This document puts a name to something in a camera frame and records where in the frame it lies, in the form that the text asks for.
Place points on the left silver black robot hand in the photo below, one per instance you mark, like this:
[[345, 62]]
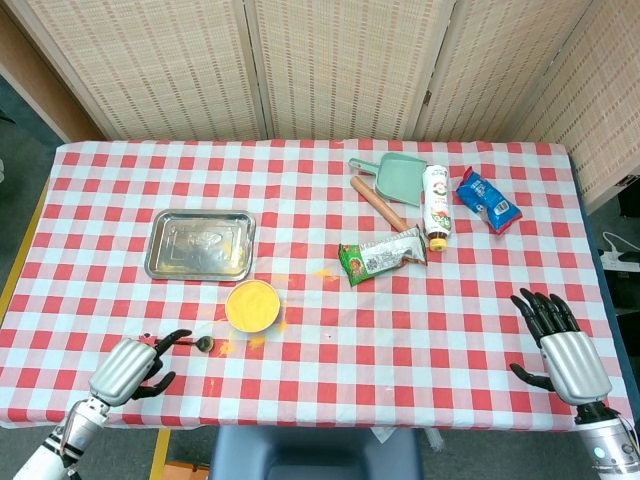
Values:
[[122, 370]]

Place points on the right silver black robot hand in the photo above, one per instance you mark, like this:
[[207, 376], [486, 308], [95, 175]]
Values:
[[575, 362]]

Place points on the black spoon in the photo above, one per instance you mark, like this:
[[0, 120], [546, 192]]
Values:
[[204, 344]]

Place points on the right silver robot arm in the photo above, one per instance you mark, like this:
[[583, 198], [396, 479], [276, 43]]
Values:
[[607, 445]]

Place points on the yellow bowl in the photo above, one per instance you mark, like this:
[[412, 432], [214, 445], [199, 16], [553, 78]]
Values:
[[252, 306]]

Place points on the rectangular metal tray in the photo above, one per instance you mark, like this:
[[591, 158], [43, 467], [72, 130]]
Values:
[[200, 245]]

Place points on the white power strip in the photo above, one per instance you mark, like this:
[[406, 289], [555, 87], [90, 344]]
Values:
[[620, 261]]

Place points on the orange box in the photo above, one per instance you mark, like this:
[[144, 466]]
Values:
[[185, 471]]

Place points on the blue snack bag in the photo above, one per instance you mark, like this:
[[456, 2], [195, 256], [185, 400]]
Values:
[[487, 200]]

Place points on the red white checkered tablecloth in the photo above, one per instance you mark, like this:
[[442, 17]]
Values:
[[320, 360]]

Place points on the white bottle with yellow cap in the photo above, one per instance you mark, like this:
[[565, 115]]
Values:
[[437, 205]]

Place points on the blue chair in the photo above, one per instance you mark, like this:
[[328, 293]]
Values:
[[315, 455]]

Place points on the green snack bag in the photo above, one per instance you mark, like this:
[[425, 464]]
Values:
[[380, 257]]

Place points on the green plastic dustpan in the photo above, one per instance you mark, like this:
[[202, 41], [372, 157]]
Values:
[[400, 182]]

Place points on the sausage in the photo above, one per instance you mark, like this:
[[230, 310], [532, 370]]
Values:
[[377, 202]]

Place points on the woven folding screen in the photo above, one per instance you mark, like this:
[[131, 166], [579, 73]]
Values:
[[340, 70]]

